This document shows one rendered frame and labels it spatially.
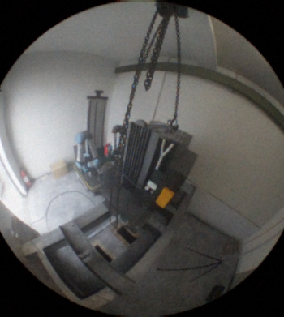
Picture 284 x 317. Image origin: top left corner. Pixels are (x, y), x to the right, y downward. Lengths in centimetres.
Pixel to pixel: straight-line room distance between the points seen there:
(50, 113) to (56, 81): 70
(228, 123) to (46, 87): 329
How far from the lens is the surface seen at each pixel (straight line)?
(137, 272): 115
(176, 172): 56
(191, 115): 175
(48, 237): 134
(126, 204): 101
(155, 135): 64
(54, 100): 246
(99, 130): 171
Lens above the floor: 177
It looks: 32 degrees down
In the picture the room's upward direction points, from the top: 15 degrees clockwise
